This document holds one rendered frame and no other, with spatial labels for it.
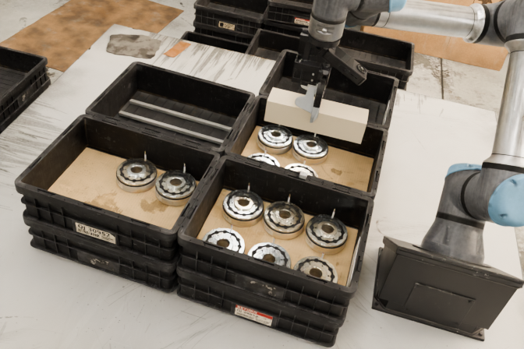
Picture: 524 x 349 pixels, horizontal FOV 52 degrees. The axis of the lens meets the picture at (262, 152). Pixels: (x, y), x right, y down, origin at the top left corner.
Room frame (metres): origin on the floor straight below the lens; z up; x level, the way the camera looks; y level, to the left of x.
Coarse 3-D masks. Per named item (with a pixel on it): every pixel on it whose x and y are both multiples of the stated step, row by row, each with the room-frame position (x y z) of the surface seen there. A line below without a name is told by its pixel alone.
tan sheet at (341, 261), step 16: (224, 192) 1.00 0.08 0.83; (208, 224) 0.89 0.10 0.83; (224, 224) 0.89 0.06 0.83; (256, 224) 0.91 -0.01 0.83; (304, 224) 0.94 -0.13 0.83; (256, 240) 0.86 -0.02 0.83; (272, 240) 0.87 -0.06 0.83; (288, 240) 0.88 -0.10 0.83; (304, 240) 0.89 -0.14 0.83; (352, 240) 0.91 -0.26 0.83; (304, 256) 0.83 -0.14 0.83; (320, 256) 0.84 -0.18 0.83; (336, 256) 0.85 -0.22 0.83
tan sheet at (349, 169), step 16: (256, 128) 1.30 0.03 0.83; (256, 144) 1.22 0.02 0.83; (288, 160) 1.17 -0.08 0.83; (336, 160) 1.21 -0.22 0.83; (352, 160) 1.22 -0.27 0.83; (368, 160) 1.23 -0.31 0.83; (320, 176) 1.13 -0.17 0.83; (336, 176) 1.14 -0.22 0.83; (352, 176) 1.15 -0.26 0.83; (368, 176) 1.16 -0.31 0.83
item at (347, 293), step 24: (216, 168) 0.98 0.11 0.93; (264, 168) 1.01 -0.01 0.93; (336, 192) 0.97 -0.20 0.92; (192, 216) 0.82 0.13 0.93; (192, 240) 0.75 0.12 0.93; (360, 240) 0.82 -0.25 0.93; (240, 264) 0.72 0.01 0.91; (264, 264) 0.71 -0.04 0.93; (360, 264) 0.75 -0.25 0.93; (312, 288) 0.69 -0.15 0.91; (336, 288) 0.68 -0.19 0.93
